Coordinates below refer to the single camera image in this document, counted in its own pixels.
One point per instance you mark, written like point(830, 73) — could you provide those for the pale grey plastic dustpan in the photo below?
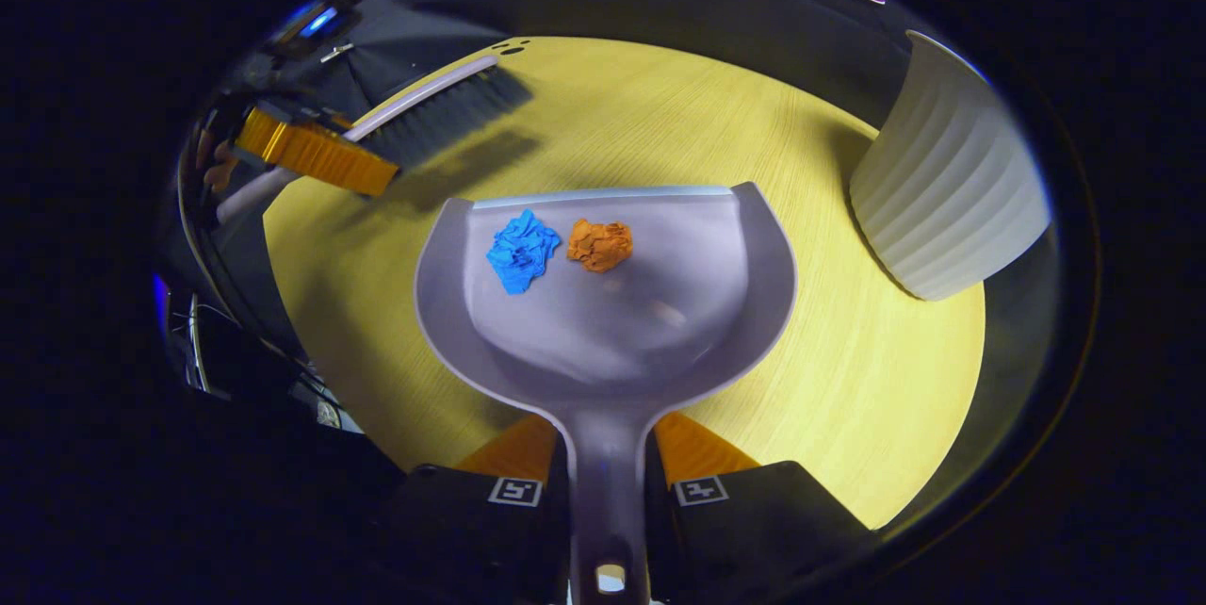
point(612, 332)

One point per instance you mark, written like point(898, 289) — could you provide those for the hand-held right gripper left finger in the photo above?
point(471, 539)

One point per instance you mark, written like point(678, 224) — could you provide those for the orange paper ball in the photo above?
point(599, 245)

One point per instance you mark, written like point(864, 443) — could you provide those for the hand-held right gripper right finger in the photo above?
point(744, 539)

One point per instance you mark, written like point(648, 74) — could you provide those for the white ribbed garbage bin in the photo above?
point(952, 190)

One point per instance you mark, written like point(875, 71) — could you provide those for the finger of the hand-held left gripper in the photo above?
point(320, 157)

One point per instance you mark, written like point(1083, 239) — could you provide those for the wooden desktop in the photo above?
point(678, 115)

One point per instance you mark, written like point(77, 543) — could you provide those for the small pale pink broom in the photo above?
point(443, 106)

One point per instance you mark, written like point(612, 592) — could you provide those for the blue paper ball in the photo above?
point(520, 252)

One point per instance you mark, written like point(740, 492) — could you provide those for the silver metal clip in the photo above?
point(336, 52)

